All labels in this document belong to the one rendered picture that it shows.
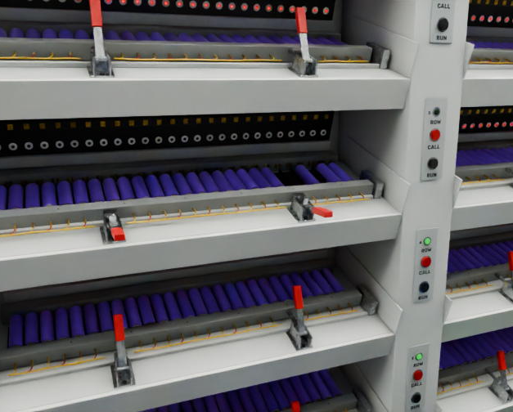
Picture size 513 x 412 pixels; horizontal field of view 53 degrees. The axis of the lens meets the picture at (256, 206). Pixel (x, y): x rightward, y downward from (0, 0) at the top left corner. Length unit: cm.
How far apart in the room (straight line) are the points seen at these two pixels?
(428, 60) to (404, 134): 11
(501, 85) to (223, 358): 60
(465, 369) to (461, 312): 18
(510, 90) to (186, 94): 52
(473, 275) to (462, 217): 18
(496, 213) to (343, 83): 37
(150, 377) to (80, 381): 9
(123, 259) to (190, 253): 9
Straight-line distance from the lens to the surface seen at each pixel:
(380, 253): 88
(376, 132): 87
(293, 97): 71
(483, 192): 97
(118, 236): 60
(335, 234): 77
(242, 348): 80
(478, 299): 104
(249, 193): 75
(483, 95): 90
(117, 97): 64
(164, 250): 68
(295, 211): 75
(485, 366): 117
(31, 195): 75
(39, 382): 78
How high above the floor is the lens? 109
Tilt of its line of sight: 13 degrees down
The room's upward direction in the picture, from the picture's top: straight up
